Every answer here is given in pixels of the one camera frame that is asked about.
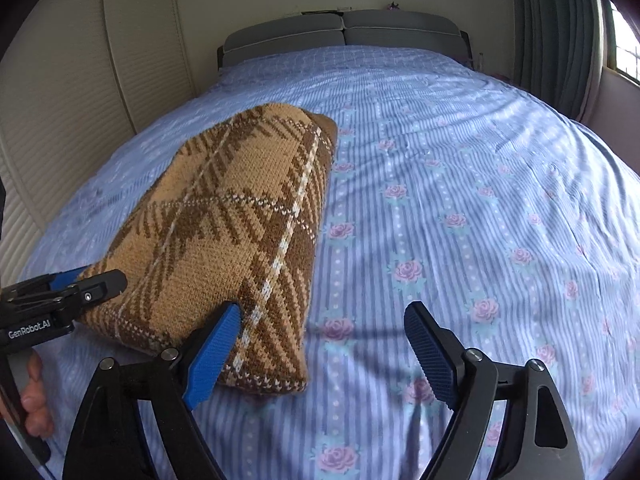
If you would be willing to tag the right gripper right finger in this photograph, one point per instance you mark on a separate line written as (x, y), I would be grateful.
(536, 440)

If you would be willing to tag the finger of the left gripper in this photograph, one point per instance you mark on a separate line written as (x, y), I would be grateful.
(61, 280)
(102, 287)

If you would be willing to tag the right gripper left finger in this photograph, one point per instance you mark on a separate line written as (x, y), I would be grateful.
(108, 439)

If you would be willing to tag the brown beige knit sweater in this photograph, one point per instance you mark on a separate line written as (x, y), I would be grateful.
(235, 217)

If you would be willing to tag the person's left hand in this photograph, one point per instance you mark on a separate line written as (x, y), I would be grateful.
(39, 421)

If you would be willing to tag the cream louvered wardrobe doors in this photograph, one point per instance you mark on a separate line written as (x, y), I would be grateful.
(78, 80)

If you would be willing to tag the blue floral striped bedsheet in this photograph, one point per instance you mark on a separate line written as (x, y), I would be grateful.
(516, 227)

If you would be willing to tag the green curtain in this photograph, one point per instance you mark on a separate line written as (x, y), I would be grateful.
(559, 52)

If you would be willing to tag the window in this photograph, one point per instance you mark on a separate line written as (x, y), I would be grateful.
(623, 45)

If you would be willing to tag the grey padded headboard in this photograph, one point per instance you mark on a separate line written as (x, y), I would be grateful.
(374, 28)

